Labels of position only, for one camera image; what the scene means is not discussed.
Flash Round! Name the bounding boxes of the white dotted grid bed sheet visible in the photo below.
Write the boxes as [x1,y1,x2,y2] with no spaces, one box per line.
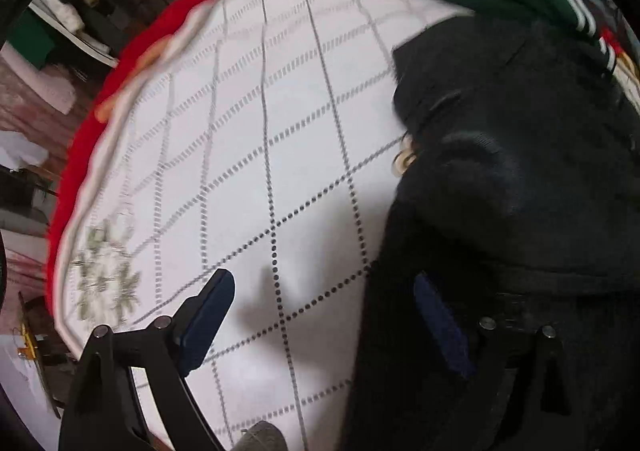
[52,0,476,451]

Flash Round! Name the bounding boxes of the green cloth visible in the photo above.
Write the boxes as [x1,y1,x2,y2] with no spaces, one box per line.
[6,14,57,68]

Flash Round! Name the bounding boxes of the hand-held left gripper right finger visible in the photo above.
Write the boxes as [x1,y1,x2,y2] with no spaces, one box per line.
[413,272,572,451]

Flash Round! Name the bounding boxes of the black coat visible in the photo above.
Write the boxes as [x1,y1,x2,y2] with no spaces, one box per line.
[338,11,640,451]

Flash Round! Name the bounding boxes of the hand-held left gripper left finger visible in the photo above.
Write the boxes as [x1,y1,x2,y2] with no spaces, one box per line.
[58,268,236,451]

